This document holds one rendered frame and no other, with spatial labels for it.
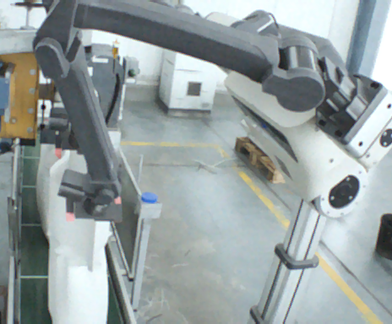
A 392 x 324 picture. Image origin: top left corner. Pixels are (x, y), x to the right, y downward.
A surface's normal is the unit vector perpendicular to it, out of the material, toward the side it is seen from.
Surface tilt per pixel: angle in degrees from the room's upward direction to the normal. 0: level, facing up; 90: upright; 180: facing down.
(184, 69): 90
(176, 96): 90
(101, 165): 108
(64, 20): 119
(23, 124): 90
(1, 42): 90
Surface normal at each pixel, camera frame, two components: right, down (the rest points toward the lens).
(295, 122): -0.52, -0.73
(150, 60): 0.23, 0.38
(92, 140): -0.08, 0.75
